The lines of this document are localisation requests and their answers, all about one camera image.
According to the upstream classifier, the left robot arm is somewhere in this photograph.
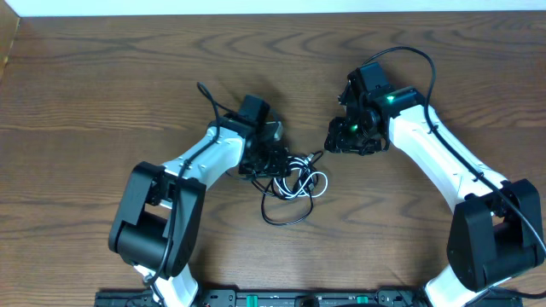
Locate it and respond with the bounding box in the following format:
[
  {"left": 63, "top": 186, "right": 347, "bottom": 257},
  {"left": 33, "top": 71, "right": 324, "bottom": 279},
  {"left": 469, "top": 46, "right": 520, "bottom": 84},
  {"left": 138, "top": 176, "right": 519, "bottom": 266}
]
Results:
[{"left": 108, "top": 95, "right": 288, "bottom": 306}]

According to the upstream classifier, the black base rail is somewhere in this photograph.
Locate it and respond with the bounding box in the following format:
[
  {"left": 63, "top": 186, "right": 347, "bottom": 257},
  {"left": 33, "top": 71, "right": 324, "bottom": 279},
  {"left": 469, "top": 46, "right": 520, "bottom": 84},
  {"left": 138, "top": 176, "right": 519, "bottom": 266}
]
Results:
[{"left": 93, "top": 287, "right": 524, "bottom": 307}]

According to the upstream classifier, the black usb cable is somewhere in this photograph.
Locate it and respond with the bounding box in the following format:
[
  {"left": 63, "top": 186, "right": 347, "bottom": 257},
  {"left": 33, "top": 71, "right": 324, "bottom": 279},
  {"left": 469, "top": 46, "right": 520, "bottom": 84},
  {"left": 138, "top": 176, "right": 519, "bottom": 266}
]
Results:
[{"left": 249, "top": 149, "right": 325, "bottom": 227}]

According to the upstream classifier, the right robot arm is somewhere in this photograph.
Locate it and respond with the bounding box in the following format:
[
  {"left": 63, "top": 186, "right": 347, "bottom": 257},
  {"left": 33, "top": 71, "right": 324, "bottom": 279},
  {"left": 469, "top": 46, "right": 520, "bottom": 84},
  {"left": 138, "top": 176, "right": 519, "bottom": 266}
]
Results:
[{"left": 324, "top": 62, "right": 545, "bottom": 306}]

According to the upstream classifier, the white usb cable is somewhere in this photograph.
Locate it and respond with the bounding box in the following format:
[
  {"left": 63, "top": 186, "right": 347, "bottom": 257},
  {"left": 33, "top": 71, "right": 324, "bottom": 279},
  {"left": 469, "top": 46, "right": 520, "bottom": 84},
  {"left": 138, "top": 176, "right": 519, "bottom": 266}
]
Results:
[{"left": 272, "top": 155, "right": 329, "bottom": 200}]

